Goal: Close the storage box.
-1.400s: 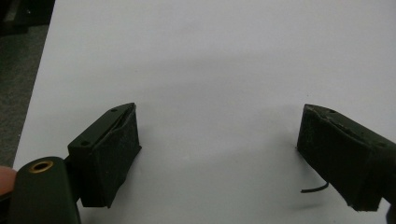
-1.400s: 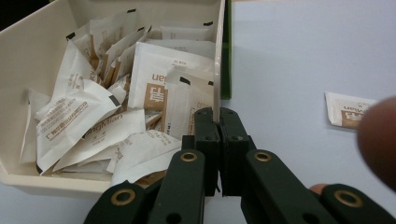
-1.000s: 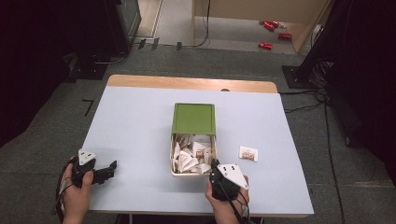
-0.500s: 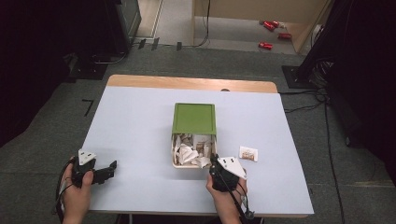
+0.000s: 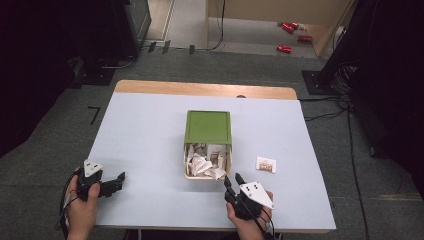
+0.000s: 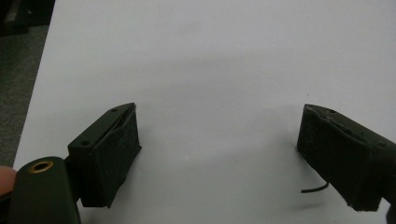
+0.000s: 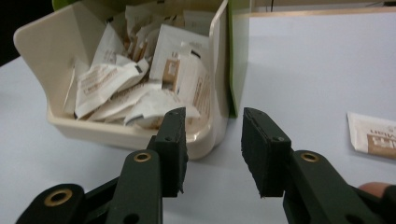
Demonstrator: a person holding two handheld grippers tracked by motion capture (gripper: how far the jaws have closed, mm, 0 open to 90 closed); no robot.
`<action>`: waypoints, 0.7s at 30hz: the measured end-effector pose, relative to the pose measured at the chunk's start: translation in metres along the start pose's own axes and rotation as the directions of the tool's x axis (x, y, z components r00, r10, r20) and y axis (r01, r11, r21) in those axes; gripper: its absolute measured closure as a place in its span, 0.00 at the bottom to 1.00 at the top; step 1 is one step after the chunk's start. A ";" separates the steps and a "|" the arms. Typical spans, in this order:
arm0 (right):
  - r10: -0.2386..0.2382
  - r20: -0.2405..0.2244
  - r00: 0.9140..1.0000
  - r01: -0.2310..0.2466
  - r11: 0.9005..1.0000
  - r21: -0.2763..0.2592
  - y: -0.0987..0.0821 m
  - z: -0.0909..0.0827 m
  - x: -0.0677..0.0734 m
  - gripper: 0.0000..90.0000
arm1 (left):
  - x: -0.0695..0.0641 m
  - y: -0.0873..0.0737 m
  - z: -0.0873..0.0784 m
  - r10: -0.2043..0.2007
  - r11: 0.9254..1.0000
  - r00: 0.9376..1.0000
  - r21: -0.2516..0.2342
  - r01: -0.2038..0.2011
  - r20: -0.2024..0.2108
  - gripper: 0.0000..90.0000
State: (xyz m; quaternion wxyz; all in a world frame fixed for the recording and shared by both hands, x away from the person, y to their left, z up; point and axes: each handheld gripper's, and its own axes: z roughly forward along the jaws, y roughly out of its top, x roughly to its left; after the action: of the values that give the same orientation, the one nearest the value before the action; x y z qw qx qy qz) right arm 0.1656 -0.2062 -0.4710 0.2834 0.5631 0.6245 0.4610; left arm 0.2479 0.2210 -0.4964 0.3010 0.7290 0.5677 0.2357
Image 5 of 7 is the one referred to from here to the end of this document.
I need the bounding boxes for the beige wooden partition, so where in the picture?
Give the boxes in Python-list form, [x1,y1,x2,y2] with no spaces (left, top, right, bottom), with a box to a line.
[204,0,356,58]

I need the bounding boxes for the pile of white packets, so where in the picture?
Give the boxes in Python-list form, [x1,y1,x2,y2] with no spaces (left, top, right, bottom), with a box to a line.
[185,143,231,181]

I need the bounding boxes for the green box with packets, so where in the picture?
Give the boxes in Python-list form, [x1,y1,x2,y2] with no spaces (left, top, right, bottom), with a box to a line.
[182,143,233,181]

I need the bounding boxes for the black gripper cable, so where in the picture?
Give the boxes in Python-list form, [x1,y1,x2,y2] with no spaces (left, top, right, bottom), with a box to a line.
[59,168,83,236]
[238,196,283,240]

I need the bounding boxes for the black stand pole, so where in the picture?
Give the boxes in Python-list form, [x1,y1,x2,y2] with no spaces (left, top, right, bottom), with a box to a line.
[319,0,371,81]

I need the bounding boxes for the black stand base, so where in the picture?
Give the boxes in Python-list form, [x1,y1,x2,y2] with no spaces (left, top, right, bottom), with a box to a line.
[68,56,116,88]
[301,69,338,96]

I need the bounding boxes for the white table sheet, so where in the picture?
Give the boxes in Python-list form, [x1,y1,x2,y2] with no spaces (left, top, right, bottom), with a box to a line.
[87,92,338,232]

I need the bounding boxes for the dark curtain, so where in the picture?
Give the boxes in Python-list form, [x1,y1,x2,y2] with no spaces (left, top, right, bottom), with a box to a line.
[349,0,424,198]
[0,0,124,159]

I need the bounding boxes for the white brown-printed single sachet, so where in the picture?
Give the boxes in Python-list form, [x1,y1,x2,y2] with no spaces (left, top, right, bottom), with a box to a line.
[255,156,277,174]

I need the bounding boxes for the person's right hand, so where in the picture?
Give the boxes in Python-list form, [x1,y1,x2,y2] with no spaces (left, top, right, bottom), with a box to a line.
[225,202,276,240]

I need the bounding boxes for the long black floor cable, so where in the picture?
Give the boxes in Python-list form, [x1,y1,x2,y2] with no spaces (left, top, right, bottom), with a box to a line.
[346,109,370,240]

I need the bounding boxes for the wooden table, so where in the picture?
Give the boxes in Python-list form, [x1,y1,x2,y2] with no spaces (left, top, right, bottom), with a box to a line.
[87,79,338,234]

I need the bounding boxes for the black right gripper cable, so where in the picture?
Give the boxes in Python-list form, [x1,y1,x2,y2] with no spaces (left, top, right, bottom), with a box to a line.
[238,196,283,240]

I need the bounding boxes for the person's left hand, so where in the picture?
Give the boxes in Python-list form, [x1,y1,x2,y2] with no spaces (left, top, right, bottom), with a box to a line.
[64,168,101,240]

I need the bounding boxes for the looped black cable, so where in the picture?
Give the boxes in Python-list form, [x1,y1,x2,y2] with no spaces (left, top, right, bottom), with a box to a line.
[98,53,137,70]

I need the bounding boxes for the black floor cables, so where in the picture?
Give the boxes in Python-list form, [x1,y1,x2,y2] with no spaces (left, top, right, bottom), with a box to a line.
[297,94,351,122]

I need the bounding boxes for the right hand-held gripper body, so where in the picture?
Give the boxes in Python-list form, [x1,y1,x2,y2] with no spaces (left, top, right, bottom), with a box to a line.
[224,181,275,222]

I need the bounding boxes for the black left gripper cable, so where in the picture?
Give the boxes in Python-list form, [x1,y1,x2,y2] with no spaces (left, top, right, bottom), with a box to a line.
[59,168,83,236]

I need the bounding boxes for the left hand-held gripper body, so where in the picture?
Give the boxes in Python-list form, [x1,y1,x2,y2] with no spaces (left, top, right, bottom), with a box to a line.
[76,159,105,203]

